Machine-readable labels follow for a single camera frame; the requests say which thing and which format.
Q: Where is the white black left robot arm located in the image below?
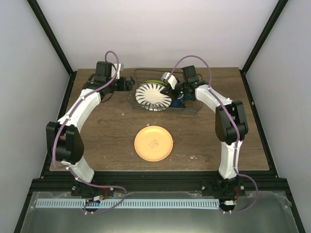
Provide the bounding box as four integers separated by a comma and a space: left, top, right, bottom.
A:
46, 61, 135, 196

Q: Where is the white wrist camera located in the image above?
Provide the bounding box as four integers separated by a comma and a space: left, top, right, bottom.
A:
114, 63, 124, 80
161, 72, 178, 89

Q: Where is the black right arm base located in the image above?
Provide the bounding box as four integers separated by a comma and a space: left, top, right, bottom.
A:
200, 178, 245, 199

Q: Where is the grey wire dish rack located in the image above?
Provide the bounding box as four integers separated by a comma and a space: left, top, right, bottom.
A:
128, 68, 202, 114

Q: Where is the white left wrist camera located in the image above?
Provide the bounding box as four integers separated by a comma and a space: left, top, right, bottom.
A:
114, 63, 124, 80

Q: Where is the orange round plate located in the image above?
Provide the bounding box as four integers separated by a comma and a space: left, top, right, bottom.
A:
134, 126, 173, 162

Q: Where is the lime green plate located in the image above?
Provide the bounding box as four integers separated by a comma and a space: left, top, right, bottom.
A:
143, 80, 166, 86

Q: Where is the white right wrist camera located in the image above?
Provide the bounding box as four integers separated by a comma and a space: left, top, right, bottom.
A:
161, 72, 178, 89

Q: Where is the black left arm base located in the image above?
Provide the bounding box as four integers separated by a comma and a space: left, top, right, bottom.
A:
70, 181, 113, 198

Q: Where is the light blue slotted cable duct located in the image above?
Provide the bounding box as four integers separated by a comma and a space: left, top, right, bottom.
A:
35, 199, 220, 210

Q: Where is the white blue striped plate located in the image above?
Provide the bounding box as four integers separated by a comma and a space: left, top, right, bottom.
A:
135, 83, 172, 111

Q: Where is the dark blue mug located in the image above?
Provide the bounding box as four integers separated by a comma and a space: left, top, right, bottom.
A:
170, 94, 186, 108

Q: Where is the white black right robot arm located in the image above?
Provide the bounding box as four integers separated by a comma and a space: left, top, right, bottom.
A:
160, 66, 248, 196

